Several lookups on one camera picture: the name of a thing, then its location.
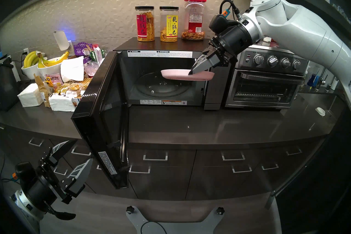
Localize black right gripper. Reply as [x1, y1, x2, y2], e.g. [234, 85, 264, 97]
[189, 25, 254, 75]

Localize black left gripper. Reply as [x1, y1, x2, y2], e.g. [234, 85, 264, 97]
[26, 140, 94, 208]

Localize white round plate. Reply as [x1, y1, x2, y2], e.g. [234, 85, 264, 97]
[161, 69, 215, 81]

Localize black microwave body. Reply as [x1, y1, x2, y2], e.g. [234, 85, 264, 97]
[114, 37, 233, 110]

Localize glass microwave turntable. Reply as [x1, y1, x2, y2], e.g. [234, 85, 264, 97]
[136, 72, 192, 99]

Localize clear jar red lid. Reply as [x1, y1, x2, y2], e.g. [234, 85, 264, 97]
[182, 0, 207, 41]

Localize snack jar yellow label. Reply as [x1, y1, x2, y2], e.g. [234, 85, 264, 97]
[160, 6, 179, 42]

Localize small white paper napkin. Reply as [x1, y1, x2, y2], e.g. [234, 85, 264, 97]
[49, 93, 78, 112]

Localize stainless steel toaster oven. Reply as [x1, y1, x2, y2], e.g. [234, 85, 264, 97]
[223, 43, 311, 108]

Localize snack jar red label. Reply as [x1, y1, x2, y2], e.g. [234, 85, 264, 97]
[135, 6, 155, 42]

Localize yellow wrapped cake packs pile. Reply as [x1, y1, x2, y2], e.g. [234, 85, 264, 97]
[54, 77, 93, 94]

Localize brown paper snack bag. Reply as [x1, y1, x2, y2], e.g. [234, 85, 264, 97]
[34, 74, 52, 108]

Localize white napkin stack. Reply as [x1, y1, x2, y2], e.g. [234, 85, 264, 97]
[17, 83, 44, 107]

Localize pink Korean snack pack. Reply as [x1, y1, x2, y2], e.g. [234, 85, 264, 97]
[44, 73, 63, 87]

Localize draped white paper napkin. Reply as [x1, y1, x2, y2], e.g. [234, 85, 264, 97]
[60, 56, 85, 82]

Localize clear cup of plastic spoons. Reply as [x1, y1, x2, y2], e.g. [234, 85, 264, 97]
[85, 61, 101, 78]

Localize white fruit bowl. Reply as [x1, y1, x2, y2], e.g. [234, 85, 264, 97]
[37, 57, 66, 77]
[21, 63, 41, 80]

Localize dark lower cabinet run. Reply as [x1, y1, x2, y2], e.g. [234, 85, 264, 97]
[0, 124, 324, 201]

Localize ripe yellow banana bunch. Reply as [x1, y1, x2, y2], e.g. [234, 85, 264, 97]
[38, 51, 70, 68]

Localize green red tea packets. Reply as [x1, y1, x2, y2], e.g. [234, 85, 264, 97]
[89, 44, 108, 63]

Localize greenish yellow banana bunch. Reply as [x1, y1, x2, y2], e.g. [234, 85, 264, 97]
[23, 51, 39, 69]

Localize purple biscotti bag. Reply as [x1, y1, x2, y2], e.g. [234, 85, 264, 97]
[73, 42, 94, 64]

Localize steel sink basin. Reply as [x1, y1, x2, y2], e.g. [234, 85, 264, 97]
[298, 93, 343, 138]

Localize chrome kitchen faucet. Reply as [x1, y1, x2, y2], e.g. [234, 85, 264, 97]
[315, 68, 331, 91]

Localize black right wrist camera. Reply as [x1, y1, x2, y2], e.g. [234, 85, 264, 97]
[209, 14, 239, 34]

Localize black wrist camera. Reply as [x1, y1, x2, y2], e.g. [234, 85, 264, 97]
[209, 14, 239, 34]
[15, 162, 36, 185]

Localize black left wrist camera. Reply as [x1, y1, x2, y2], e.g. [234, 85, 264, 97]
[15, 162, 36, 185]

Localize black looped wrist cable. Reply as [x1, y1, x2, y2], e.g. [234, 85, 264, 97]
[44, 203, 77, 221]

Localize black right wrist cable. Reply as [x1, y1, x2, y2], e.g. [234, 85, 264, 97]
[219, 0, 244, 20]

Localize dark open wall shelf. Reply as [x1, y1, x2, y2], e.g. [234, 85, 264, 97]
[244, 0, 351, 36]

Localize white plug-in wall device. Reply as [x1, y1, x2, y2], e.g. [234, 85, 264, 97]
[53, 31, 70, 51]

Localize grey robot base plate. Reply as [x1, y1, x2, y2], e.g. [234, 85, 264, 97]
[126, 205, 225, 234]

